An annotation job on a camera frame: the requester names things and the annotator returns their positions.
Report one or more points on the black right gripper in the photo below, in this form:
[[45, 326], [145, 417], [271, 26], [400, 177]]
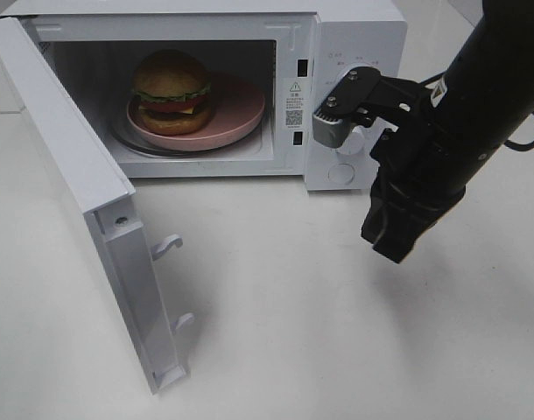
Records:
[[420, 162]]

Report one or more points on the white round door-release button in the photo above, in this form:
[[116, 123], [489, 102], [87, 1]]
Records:
[[341, 174]]

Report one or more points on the white microwave knob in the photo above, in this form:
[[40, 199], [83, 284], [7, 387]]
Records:
[[354, 143], [355, 72]]

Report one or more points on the pink plate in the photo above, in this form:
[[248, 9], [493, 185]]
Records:
[[233, 109]]

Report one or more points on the burger with lettuce tomato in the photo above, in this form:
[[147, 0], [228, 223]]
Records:
[[173, 90]]

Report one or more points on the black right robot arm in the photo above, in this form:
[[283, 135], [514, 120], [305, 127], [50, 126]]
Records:
[[481, 99]]

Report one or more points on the white microwave oven body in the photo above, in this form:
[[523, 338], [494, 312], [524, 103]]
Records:
[[292, 50]]

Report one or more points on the glass microwave turntable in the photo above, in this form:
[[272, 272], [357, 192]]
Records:
[[252, 147]]

